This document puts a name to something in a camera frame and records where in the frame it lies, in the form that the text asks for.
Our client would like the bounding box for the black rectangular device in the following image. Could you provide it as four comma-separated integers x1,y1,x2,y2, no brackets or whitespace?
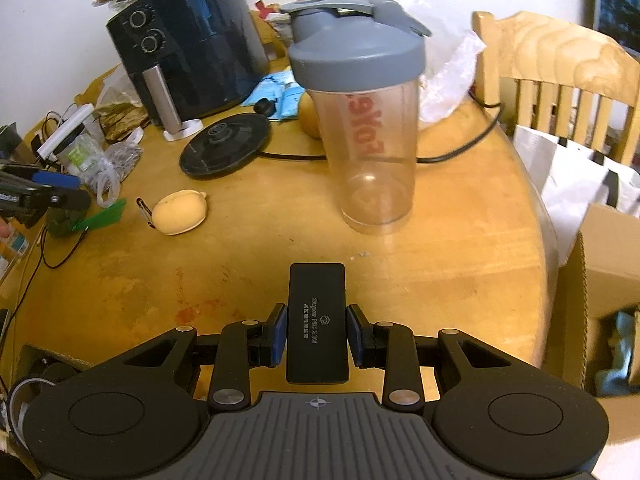
286,263,349,385

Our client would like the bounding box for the green net bag of balls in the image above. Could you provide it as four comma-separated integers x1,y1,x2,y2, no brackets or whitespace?
46,198,126,238

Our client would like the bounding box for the plastic tub with green label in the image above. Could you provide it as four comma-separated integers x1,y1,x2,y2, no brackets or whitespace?
53,132,107,184

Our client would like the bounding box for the clear bag of seeds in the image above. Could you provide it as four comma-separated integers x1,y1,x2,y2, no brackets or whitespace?
92,142,143,208

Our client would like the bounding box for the peach earbud case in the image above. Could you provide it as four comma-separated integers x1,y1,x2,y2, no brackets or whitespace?
151,190,208,236

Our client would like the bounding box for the black kettle base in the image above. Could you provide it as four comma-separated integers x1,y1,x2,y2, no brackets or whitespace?
179,113,271,180

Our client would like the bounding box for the black air fryer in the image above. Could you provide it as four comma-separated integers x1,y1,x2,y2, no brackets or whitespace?
106,0,269,126

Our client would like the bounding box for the cardboard box right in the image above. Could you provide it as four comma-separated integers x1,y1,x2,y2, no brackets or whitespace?
544,205,639,394

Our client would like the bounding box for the blue wet wipes pack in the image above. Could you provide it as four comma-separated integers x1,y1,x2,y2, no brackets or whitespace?
242,67,305,122

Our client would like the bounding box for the apple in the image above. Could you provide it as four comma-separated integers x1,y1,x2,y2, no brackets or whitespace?
297,92,321,139

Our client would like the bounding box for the white paper bag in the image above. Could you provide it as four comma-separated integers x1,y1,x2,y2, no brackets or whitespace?
513,126,639,264

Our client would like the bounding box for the clear shaker bottle grey lid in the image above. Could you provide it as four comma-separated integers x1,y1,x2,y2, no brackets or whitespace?
280,0,430,234

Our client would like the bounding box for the white plastic bag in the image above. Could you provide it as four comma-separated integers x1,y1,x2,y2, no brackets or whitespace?
419,20,486,130

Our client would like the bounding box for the wooden chair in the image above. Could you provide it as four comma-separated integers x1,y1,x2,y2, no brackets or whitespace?
472,12,639,166

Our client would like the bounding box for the black audio cable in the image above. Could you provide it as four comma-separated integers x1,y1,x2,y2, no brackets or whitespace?
0,224,89,346

